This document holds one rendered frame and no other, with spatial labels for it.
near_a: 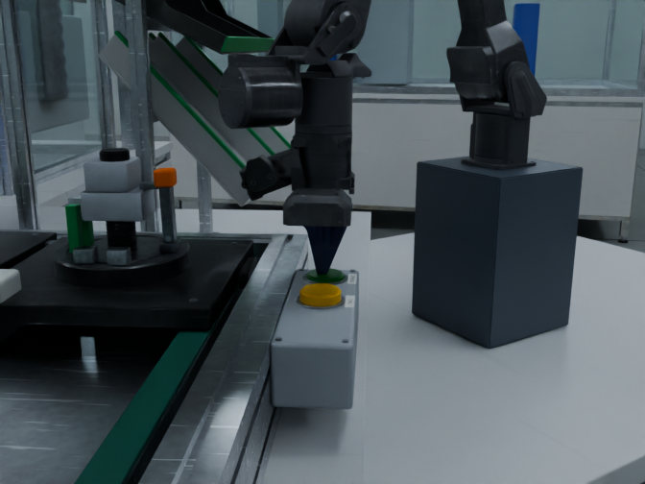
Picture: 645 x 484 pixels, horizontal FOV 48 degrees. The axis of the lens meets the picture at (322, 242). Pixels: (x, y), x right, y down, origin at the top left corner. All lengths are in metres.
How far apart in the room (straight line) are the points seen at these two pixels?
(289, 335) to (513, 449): 0.22
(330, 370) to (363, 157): 4.21
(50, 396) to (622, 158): 4.38
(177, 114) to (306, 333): 0.46
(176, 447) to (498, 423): 0.35
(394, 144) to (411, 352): 3.95
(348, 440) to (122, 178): 0.34
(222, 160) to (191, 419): 0.54
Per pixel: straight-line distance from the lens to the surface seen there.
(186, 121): 0.99
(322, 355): 0.61
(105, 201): 0.77
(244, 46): 1.03
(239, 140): 1.10
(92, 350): 0.72
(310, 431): 0.68
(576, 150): 4.76
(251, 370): 0.56
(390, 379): 0.78
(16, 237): 0.97
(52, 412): 0.63
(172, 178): 0.75
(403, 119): 4.73
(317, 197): 0.65
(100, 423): 0.60
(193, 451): 0.48
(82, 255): 0.75
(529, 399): 0.76
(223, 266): 0.78
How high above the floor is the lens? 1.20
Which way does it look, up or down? 15 degrees down
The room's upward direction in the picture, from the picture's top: straight up
